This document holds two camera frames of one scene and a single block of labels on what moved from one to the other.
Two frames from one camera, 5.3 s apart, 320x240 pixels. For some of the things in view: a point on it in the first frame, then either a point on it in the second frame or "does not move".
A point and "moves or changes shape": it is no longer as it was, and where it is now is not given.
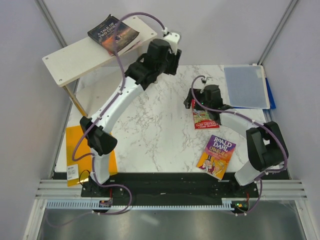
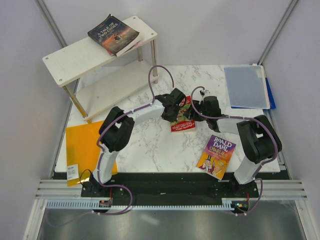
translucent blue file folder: x=247 y=86 does not move
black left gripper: x=175 y=59 → x=174 y=118
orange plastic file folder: x=80 y=170 does not move
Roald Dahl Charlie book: x=216 y=157 does not move
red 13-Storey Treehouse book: x=202 y=119 moves or changes shape
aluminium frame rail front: x=271 y=188 does not move
